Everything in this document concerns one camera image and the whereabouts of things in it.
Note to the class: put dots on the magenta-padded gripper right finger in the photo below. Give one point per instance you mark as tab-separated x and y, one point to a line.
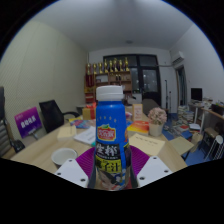
153	170

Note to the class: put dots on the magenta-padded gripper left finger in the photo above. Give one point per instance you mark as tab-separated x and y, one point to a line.
71	171

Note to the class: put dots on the blue drink bottle white cap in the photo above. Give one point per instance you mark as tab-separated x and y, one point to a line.
111	133

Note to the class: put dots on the black mug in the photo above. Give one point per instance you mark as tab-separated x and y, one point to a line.
64	156

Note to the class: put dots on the yellow paper envelope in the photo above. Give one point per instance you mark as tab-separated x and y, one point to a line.
146	144

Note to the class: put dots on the low light wooden table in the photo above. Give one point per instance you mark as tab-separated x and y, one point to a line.
181	145

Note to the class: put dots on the white paper booklet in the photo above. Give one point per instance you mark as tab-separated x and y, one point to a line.
86	136

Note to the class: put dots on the orange book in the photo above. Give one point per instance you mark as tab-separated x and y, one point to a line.
138	127

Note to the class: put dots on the pink flowers in white pot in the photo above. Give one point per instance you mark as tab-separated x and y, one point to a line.
157	118

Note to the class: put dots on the standing picture card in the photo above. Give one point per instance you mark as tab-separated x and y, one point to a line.
137	112

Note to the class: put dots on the black office chair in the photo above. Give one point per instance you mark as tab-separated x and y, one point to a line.
51	115

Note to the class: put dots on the yellow gift box red ribbon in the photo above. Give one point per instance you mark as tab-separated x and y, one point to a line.
88	113

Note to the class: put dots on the pile of books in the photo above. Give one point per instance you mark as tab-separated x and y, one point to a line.
186	118

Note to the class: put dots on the grey armchair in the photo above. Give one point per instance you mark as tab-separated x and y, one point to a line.
150	106

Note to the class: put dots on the purple sign board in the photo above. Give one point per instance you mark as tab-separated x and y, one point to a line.
28	121

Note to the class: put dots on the striped grey cushion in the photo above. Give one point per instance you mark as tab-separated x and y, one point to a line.
5	138

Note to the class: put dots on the black tripod stand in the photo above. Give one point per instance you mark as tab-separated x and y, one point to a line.
167	96

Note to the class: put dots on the long wooden side desk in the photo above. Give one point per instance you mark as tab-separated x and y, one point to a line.
213	115

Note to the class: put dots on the black computer monitor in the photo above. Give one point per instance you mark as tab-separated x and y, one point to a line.
196	94

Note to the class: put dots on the black framed glass door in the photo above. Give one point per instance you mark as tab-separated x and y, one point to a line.
148	80

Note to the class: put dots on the dark suitcase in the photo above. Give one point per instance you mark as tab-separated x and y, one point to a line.
1	101

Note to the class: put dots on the wooden shelf unit with trophies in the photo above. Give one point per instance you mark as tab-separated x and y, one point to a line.
110	80

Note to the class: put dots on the white wall air conditioner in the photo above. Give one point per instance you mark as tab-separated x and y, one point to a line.
177	59

